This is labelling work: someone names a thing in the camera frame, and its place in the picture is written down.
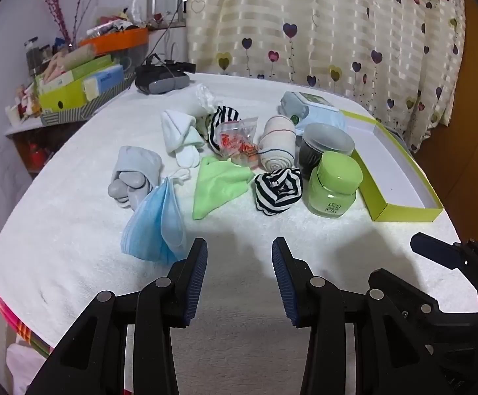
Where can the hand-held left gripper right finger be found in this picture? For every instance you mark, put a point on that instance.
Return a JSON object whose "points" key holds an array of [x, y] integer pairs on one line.
{"points": [[284, 279]]}

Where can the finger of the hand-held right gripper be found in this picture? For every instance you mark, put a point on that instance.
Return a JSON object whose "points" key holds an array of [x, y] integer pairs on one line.
{"points": [[403, 292], [432, 249]]}

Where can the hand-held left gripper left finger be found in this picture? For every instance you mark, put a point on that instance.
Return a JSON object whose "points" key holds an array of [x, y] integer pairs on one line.
{"points": [[195, 279]]}

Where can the blue face mask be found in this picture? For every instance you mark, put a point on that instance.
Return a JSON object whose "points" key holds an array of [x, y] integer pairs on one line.
{"points": [[152, 226]]}

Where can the white box with lime sides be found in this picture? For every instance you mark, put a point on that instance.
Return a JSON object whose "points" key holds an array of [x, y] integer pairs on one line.
{"points": [[391, 173]]}

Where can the black white striped sock roll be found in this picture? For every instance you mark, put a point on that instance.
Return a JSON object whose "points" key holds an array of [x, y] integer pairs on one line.
{"points": [[222, 121], [278, 191]]}

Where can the bright green microfiber cloth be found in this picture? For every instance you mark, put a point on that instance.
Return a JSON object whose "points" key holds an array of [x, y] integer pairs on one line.
{"points": [[214, 185]]}

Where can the grey sock pair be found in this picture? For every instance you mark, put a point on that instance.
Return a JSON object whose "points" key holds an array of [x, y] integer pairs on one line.
{"points": [[134, 168]]}

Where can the beige bandage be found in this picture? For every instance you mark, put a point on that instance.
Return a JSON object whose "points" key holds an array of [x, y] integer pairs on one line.
{"points": [[278, 144]]}

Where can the clear bag of orange earplugs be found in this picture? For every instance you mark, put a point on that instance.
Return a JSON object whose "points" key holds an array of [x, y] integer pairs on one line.
{"points": [[239, 144]]}

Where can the white sock pair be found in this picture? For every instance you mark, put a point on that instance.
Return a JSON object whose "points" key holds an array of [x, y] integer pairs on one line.
{"points": [[177, 131]]}

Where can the light blue soft package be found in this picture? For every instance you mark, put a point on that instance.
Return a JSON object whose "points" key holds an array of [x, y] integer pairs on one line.
{"points": [[325, 119]]}

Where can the green glass jar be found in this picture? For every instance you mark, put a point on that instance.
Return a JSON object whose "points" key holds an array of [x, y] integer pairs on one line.
{"points": [[333, 185]]}

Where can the brown wooden wardrobe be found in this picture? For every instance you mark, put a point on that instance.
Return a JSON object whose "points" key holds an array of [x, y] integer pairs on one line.
{"points": [[469, 131]]}

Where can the dark jar with clear lid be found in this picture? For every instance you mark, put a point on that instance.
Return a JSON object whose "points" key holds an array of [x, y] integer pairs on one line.
{"points": [[325, 142]]}

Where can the wet wipes pack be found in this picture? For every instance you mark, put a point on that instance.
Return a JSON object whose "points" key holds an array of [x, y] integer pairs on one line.
{"points": [[304, 103]]}

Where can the crumpled white plastic bag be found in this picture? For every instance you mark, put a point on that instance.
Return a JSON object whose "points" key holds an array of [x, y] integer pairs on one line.
{"points": [[204, 98]]}

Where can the colourful striped cloth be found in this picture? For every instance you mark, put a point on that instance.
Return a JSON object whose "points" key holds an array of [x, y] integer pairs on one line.
{"points": [[21, 331]]}

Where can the black grey headset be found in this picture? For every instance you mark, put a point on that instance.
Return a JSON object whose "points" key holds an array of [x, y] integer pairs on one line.
{"points": [[160, 80]]}

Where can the small red object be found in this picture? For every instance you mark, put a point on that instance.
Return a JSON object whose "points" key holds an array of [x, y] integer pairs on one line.
{"points": [[36, 154]]}

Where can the blue white tissue pack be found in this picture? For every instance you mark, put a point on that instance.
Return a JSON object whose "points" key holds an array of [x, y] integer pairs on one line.
{"points": [[105, 80]]}

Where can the lime green file box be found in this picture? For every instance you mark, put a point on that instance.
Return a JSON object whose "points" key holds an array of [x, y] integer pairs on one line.
{"points": [[62, 96]]}

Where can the heart print curtain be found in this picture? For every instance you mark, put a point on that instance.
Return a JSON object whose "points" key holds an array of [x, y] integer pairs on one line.
{"points": [[325, 41]]}

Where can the beige printed packet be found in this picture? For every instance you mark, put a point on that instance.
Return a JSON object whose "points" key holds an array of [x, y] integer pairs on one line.
{"points": [[70, 59]]}

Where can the orange storage box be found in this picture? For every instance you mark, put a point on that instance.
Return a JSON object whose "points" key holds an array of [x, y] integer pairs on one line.
{"points": [[115, 39]]}

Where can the assorted clutter pile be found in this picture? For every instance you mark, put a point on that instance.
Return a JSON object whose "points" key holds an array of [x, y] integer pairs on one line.
{"points": [[119, 18]]}

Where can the pink dried flower branches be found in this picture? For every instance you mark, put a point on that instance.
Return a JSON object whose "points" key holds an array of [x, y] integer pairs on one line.
{"points": [[60, 16]]}

